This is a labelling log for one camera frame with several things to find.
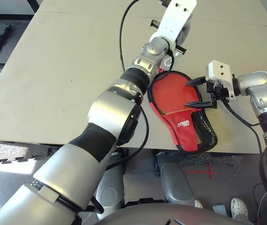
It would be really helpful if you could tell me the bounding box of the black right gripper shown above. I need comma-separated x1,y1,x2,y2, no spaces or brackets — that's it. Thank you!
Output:
184,76,230,110

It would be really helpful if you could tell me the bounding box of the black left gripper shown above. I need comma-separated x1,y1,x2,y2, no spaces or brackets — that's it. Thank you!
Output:
149,20,187,57

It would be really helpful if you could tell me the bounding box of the red ping-pong paddle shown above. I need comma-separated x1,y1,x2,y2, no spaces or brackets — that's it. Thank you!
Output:
152,72,203,115

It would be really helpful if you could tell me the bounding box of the red black paddle case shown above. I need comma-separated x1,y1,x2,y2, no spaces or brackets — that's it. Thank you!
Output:
147,70,218,154

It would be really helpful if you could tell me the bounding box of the red floor tape cross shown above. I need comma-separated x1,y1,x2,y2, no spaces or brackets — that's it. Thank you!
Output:
186,163,217,180

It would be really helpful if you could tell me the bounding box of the grey robot right leg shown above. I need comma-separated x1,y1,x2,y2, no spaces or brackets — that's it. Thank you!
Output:
156,151,195,204

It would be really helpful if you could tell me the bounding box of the grey robot leg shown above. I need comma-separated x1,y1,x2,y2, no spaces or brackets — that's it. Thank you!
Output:
156,151,195,204
96,150,125,211

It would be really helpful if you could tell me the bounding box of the grey foot pedal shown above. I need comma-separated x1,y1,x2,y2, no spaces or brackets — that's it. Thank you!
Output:
212,204,228,215

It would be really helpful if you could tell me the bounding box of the grey robot torso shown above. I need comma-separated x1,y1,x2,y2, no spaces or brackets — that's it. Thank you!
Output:
96,202,237,225

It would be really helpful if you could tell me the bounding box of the grey robot left leg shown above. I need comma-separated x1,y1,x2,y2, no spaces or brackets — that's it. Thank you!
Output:
96,150,125,211

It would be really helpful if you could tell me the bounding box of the speckled grey foam mat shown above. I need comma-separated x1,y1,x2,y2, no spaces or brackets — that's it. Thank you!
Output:
0,140,61,164

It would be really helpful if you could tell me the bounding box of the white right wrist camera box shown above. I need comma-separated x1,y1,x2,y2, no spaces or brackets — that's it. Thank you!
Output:
205,60,236,100

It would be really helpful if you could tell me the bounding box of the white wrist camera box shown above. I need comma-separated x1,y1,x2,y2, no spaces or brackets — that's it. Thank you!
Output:
205,60,236,100
149,0,198,49

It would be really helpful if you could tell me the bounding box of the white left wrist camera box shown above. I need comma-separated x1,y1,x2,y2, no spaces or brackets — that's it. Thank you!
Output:
149,0,198,49

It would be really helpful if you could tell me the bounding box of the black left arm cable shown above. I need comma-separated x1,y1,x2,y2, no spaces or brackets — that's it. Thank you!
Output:
105,0,174,169

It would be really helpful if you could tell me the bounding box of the black metal table frame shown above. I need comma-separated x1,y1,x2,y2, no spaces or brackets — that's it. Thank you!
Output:
0,0,43,69

